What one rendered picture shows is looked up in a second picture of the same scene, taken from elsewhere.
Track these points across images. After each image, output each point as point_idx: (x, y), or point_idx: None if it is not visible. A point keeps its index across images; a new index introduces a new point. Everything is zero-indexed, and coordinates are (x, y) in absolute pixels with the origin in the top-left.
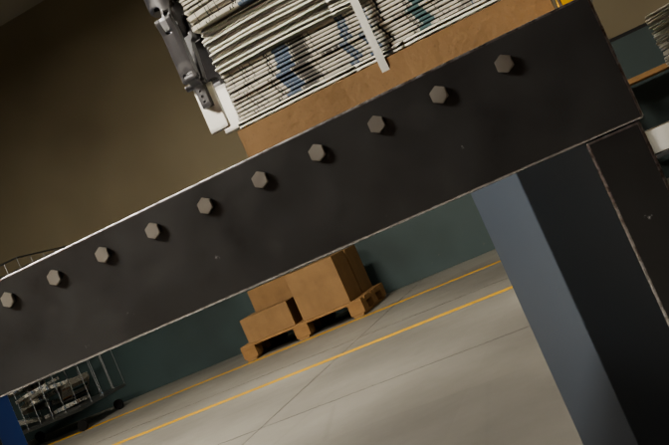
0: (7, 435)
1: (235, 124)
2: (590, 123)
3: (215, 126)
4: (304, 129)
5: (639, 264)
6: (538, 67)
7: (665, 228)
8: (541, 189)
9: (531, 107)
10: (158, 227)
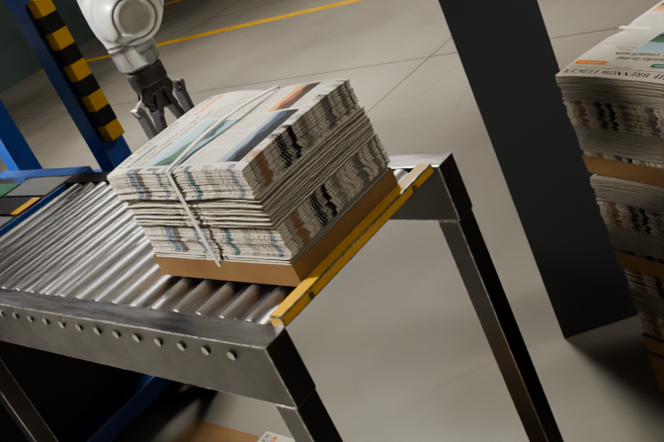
0: None
1: None
2: (275, 398)
3: None
4: (185, 272)
5: (588, 189)
6: (247, 364)
7: None
8: (504, 131)
9: (247, 377)
10: (99, 331)
